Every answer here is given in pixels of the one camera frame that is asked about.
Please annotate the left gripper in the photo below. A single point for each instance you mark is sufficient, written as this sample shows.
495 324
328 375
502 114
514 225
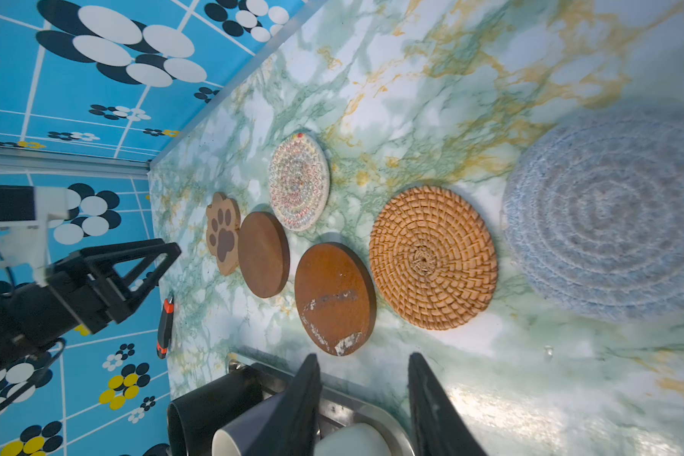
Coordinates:
118 280

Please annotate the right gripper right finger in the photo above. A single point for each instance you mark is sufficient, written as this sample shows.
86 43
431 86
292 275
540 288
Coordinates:
437 428

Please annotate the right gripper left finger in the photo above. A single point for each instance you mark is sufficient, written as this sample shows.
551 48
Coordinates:
292 427

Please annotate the dark brown round coaster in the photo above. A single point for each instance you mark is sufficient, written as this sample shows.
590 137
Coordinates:
264 255

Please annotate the scratched brown round coaster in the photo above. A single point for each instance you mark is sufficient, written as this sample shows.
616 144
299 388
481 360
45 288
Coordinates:
335 298

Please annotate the woven rattan coaster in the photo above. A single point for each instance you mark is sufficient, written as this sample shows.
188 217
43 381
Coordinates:
433 258

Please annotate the grey blue knitted coaster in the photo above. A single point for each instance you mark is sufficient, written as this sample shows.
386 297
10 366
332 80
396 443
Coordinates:
593 213

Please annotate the paw shaped cork coaster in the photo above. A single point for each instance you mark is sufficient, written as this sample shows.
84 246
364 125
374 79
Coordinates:
222 232

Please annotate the purple mug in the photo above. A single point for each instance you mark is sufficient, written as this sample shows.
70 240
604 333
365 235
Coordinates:
238 436

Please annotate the metal tray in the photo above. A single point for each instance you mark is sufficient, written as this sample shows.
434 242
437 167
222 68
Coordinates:
336 410

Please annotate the white mug back right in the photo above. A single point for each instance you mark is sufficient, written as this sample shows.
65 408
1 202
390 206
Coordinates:
356 440

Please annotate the black mug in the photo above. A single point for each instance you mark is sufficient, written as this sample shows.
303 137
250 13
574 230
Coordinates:
195 417

